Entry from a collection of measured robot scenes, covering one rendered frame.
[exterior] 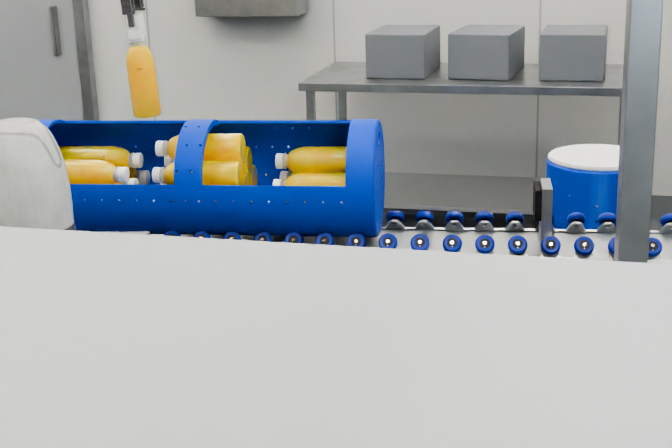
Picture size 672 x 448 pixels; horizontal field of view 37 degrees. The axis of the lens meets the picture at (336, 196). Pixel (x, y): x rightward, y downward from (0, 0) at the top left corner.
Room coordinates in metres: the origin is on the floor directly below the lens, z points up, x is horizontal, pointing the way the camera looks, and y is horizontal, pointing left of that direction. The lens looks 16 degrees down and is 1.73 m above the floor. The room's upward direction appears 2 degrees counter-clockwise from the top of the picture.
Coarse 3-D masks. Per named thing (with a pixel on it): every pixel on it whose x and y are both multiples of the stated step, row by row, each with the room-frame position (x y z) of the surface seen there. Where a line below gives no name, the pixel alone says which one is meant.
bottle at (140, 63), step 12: (132, 48) 2.62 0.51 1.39; (144, 48) 2.62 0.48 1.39; (132, 60) 2.61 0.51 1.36; (144, 60) 2.61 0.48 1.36; (132, 72) 2.61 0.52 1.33; (144, 72) 2.61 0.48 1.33; (132, 84) 2.61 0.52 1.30; (144, 84) 2.61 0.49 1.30; (156, 84) 2.63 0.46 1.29; (132, 96) 2.62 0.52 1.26; (144, 96) 2.61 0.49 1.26; (156, 96) 2.63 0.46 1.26; (132, 108) 2.64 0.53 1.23; (144, 108) 2.61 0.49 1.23; (156, 108) 2.62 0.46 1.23
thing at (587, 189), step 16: (560, 176) 2.67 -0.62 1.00; (576, 176) 2.63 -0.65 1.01; (592, 176) 2.61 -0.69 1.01; (608, 176) 2.60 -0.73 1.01; (560, 192) 2.67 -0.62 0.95; (576, 192) 2.63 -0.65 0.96; (592, 192) 2.61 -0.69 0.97; (608, 192) 2.60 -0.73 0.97; (560, 208) 2.67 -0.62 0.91; (576, 208) 2.63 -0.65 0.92; (592, 208) 2.61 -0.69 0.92; (608, 208) 2.60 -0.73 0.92; (560, 224) 2.67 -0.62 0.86; (592, 224) 2.61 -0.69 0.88
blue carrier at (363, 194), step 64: (64, 128) 2.56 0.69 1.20; (128, 128) 2.54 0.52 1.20; (192, 128) 2.38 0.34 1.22; (256, 128) 2.49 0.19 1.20; (320, 128) 2.47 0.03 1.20; (128, 192) 2.30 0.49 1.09; (192, 192) 2.28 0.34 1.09; (256, 192) 2.26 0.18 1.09; (320, 192) 2.24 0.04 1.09; (384, 192) 2.47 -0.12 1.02
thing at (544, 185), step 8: (536, 184) 2.32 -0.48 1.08; (544, 184) 2.29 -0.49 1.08; (536, 192) 2.26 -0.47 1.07; (544, 192) 2.26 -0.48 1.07; (552, 192) 2.25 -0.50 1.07; (536, 200) 2.26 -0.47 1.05; (544, 200) 2.25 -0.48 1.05; (552, 200) 2.25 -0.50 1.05; (536, 208) 2.26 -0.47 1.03; (544, 208) 2.25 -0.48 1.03; (536, 216) 2.26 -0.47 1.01; (544, 216) 2.25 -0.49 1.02; (544, 224) 2.25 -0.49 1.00; (544, 232) 2.25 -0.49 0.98
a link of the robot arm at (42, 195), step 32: (0, 128) 1.88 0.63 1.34; (32, 128) 1.90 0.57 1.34; (0, 160) 1.85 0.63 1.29; (32, 160) 1.86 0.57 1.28; (0, 192) 1.85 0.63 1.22; (32, 192) 1.85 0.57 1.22; (64, 192) 1.90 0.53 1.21; (0, 224) 1.86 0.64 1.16; (32, 224) 1.85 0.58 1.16; (64, 224) 1.89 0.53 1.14
